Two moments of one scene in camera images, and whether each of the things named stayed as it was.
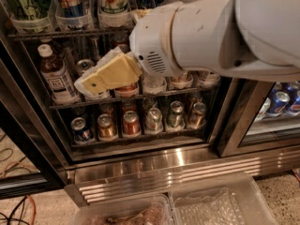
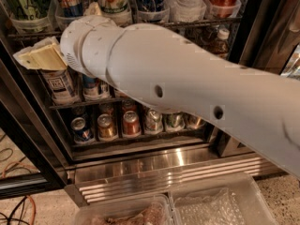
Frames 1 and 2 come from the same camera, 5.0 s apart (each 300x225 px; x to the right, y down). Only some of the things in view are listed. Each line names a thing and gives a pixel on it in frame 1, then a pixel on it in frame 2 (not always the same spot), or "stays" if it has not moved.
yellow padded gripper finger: [116, 68] -> [44, 55]
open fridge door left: [31, 161] stays
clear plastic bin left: [151, 210] stays
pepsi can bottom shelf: [81, 132] stays
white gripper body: [149, 44] -> [71, 45]
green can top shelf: [29, 2] stays
